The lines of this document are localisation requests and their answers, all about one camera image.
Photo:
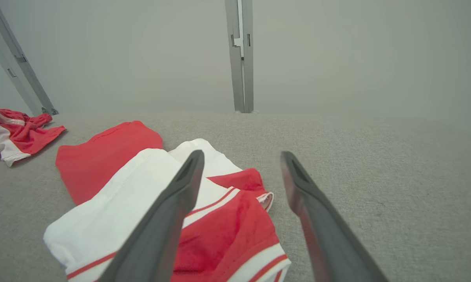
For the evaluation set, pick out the red white-sleeved t-shirt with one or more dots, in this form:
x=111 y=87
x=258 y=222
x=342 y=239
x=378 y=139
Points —
x=102 y=168

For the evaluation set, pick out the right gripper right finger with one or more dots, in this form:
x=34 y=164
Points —
x=325 y=235

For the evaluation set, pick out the red shorts with white stripe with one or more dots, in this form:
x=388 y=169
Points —
x=28 y=135

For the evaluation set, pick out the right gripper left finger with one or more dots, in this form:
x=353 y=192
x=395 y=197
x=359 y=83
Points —
x=161 y=227

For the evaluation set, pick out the grey partition post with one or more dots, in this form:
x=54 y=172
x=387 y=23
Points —
x=241 y=78
x=20 y=66

